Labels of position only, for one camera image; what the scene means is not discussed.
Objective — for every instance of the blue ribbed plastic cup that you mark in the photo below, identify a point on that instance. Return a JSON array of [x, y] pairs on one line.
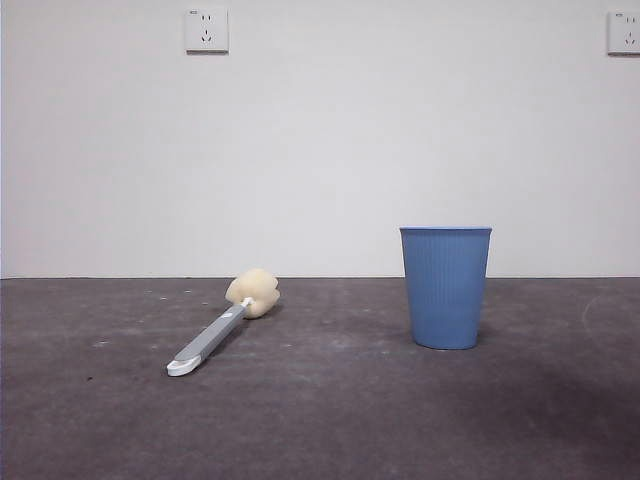
[[445, 295]]

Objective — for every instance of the grey cup brush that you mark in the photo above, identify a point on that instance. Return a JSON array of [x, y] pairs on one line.
[[210, 340]]

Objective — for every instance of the white wall socket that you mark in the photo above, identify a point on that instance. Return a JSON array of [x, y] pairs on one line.
[[625, 34], [207, 31]]

